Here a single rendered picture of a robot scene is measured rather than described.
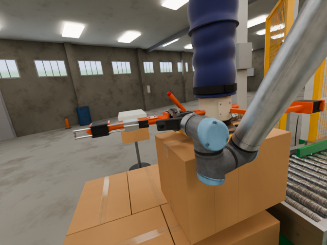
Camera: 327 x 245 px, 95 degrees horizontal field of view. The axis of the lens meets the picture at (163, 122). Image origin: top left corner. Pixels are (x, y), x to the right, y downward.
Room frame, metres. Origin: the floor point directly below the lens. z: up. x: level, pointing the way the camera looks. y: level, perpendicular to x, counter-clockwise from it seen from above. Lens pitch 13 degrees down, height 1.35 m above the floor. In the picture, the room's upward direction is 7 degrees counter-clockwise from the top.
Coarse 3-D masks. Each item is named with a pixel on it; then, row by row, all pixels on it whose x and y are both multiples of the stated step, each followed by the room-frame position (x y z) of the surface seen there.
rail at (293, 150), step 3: (324, 138) 1.57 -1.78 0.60; (315, 141) 1.51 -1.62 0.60; (318, 141) 1.50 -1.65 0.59; (300, 144) 1.48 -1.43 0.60; (303, 144) 1.47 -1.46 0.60; (309, 144) 1.46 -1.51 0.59; (291, 147) 1.44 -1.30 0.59; (294, 147) 1.43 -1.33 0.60; (297, 147) 1.43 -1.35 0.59; (300, 147) 1.42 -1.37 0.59; (291, 150) 1.38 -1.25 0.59; (294, 150) 1.39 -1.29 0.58; (291, 153) 1.38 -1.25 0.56; (294, 153) 1.39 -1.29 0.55
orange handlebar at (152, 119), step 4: (232, 108) 0.75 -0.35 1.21; (236, 108) 0.73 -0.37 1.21; (288, 108) 0.62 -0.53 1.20; (292, 108) 0.63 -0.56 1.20; (296, 108) 0.63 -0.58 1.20; (300, 108) 0.64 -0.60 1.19; (196, 112) 0.76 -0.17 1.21; (200, 112) 0.77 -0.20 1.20; (204, 112) 0.77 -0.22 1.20; (232, 112) 0.74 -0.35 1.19; (236, 112) 0.71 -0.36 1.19; (240, 112) 0.69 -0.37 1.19; (244, 112) 0.67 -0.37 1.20; (288, 112) 0.62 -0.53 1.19; (152, 116) 0.74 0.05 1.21; (156, 116) 0.73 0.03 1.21; (160, 116) 0.75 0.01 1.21; (140, 120) 0.72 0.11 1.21; (148, 120) 0.69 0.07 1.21; (152, 120) 0.69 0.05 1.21; (156, 120) 0.70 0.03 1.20; (112, 128) 0.64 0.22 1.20; (116, 128) 0.65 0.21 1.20; (120, 128) 0.65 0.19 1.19; (88, 132) 0.62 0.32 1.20
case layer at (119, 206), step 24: (144, 168) 1.45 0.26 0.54; (96, 192) 1.14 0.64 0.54; (120, 192) 1.10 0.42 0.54; (144, 192) 1.06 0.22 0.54; (96, 216) 0.88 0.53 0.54; (120, 216) 0.85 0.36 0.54; (144, 216) 0.83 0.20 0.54; (168, 216) 0.81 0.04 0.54; (264, 216) 0.73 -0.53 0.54; (72, 240) 0.72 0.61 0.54; (96, 240) 0.70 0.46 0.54; (120, 240) 0.68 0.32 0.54; (144, 240) 0.67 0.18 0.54; (168, 240) 0.65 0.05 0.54; (216, 240) 0.62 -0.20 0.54; (240, 240) 0.61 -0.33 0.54; (264, 240) 0.65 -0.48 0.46
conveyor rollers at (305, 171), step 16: (304, 160) 1.27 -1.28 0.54; (320, 160) 1.23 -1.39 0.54; (288, 176) 1.07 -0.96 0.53; (304, 176) 1.04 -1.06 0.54; (320, 176) 1.02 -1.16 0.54; (288, 192) 0.90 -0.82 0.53; (304, 192) 0.88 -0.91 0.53; (320, 192) 0.87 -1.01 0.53; (304, 208) 0.75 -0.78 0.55; (320, 208) 0.74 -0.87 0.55
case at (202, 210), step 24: (168, 144) 0.70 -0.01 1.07; (192, 144) 0.67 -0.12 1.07; (264, 144) 0.64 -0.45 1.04; (288, 144) 0.70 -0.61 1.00; (168, 168) 0.70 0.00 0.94; (192, 168) 0.52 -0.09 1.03; (240, 168) 0.60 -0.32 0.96; (264, 168) 0.65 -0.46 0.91; (168, 192) 0.74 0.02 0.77; (192, 192) 0.52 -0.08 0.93; (216, 192) 0.56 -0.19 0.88; (240, 192) 0.60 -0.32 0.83; (264, 192) 0.65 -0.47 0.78; (192, 216) 0.52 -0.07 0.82; (216, 216) 0.56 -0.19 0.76; (240, 216) 0.60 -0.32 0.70; (192, 240) 0.52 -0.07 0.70
